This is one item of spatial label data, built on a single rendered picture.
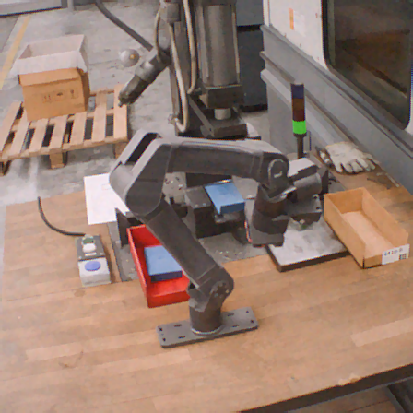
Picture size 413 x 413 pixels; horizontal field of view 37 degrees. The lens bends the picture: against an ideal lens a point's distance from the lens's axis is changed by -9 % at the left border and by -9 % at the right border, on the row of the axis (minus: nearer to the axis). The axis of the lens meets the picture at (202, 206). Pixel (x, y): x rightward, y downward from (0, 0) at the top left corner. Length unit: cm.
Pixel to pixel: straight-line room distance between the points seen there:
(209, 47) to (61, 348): 73
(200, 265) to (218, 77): 47
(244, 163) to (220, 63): 39
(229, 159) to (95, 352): 47
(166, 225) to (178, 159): 12
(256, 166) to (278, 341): 35
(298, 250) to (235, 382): 44
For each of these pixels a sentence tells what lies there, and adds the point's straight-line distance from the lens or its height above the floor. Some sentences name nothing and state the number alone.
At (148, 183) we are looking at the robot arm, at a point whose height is 127.
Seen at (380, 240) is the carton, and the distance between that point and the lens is 160.
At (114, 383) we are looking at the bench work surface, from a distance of 124.
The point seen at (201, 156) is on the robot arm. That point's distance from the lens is 111.
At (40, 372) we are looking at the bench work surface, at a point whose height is 90.
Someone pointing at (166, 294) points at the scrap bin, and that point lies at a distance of 140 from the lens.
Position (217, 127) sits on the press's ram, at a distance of 150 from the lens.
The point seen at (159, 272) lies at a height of 93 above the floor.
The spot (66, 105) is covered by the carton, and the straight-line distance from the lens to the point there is 489.
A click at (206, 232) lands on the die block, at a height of 91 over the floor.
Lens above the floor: 174
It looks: 29 degrees down
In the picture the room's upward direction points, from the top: 5 degrees counter-clockwise
